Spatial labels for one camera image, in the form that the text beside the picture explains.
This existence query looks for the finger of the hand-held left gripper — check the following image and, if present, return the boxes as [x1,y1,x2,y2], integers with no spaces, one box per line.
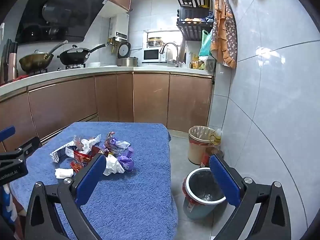
[0,126,16,143]
[17,136,42,162]

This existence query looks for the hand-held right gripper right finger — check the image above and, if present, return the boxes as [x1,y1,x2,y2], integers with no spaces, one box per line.
[209,152,292,240]

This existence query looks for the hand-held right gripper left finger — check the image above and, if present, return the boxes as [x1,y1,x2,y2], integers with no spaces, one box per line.
[24,153,108,240]

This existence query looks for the grey bin red liner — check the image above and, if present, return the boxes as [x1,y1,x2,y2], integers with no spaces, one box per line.
[182,167,227,220]

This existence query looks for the purple plastic wrapper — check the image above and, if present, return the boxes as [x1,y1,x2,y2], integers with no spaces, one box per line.
[117,154,135,172]

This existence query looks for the beige trash bin with liner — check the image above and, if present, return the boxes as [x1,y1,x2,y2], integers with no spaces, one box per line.
[188,125,217,165]

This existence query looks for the red snack wrapper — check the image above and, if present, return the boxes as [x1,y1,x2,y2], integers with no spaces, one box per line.
[71,151,93,173]

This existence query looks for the crumpled white tissue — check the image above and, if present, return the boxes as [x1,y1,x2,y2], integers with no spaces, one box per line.
[55,168,75,180]

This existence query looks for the white blue printed packet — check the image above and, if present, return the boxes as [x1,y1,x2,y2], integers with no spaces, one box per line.
[51,136,77,163]

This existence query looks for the dark red wrapper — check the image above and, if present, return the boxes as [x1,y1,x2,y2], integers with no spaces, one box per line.
[90,145,108,158]

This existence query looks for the dark red jar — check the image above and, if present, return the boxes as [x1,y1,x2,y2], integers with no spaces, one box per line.
[200,147,224,168]

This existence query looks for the crumpled white paper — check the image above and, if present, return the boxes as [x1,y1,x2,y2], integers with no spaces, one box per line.
[74,134,102,153]

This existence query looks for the yellow oil bottle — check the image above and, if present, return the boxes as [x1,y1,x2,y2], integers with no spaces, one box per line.
[210,128,223,147]

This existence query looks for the twisted purple wrapper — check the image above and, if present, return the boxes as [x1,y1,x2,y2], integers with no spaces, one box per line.
[104,131,118,153]

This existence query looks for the blue terry towel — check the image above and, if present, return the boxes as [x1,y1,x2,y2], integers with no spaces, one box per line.
[10,121,178,240]

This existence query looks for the golden wok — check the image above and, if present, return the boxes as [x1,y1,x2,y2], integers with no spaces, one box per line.
[19,40,68,72]

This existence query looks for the gas stove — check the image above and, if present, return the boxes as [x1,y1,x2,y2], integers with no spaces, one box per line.
[25,64,87,76]

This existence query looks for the black wok with lid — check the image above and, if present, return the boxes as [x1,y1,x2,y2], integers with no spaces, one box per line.
[57,44,107,66]

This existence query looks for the brown base cabinets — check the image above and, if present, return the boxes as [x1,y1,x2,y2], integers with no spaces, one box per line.
[0,71,215,153]

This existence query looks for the white kitchen countertop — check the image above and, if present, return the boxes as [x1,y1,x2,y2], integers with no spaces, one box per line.
[0,64,215,98]

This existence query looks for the yellow food packets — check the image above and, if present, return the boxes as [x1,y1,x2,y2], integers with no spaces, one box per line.
[190,52,216,71]

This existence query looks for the rice cooker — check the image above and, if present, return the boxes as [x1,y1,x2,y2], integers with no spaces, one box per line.
[116,42,139,67]

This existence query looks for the black range hood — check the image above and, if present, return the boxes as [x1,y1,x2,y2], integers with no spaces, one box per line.
[15,0,112,46]

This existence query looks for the green plastic bag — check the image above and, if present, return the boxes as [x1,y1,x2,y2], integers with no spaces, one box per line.
[199,30,213,58]

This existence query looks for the white microwave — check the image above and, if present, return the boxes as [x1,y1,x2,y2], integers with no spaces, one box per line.
[142,47,163,64]

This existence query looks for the steel faucet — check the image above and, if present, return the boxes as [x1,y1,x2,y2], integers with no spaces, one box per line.
[159,42,179,68]

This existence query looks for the white water heater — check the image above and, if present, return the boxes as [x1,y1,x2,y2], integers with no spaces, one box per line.
[109,14,130,42]

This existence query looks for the glass bowl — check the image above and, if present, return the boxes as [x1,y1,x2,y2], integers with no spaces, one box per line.
[147,37,163,48]

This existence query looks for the black kitchen rack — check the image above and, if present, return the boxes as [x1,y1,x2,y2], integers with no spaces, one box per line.
[176,0,213,42]

